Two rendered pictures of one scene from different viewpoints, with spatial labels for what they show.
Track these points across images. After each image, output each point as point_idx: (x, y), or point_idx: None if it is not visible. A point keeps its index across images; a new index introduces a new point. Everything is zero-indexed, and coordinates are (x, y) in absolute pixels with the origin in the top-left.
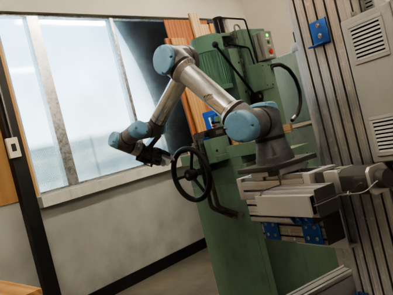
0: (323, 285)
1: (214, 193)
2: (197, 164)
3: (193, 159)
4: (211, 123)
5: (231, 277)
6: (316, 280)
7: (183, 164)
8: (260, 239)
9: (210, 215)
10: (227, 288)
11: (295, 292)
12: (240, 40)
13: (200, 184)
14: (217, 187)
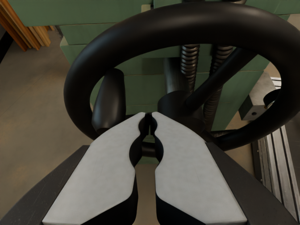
0: (291, 159)
1: (211, 123)
2: (160, 55)
3: (81, 7)
4: None
5: None
6: (271, 149)
7: (31, 18)
8: (218, 130)
9: (126, 113)
10: None
11: (277, 181)
12: None
13: (208, 134)
14: (162, 78)
